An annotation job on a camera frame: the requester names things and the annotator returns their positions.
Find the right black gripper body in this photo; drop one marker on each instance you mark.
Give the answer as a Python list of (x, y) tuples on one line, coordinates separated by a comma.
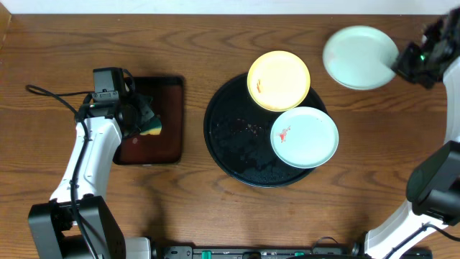
[(413, 64)]

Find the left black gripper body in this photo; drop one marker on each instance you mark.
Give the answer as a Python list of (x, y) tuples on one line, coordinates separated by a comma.
[(146, 113)]

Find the green yellow sponge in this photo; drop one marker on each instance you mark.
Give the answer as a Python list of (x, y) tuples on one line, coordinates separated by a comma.
[(151, 127)]

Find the light blue plate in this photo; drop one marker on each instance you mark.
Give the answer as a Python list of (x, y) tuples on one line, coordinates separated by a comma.
[(360, 57), (304, 137)]

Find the yellow plate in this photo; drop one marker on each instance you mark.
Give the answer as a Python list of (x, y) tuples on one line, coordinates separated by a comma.
[(278, 81)]

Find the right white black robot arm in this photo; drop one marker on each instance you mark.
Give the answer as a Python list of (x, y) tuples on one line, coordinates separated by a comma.
[(432, 192)]

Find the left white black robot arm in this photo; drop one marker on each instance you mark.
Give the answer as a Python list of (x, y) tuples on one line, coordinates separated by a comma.
[(76, 222)]

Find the rectangular dark brown tray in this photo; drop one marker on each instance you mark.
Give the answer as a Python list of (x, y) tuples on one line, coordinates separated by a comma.
[(167, 94)]

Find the round black tray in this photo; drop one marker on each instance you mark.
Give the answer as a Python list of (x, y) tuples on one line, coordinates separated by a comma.
[(237, 134)]

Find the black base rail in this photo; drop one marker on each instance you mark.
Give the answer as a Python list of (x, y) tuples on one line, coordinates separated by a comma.
[(188, 252)]

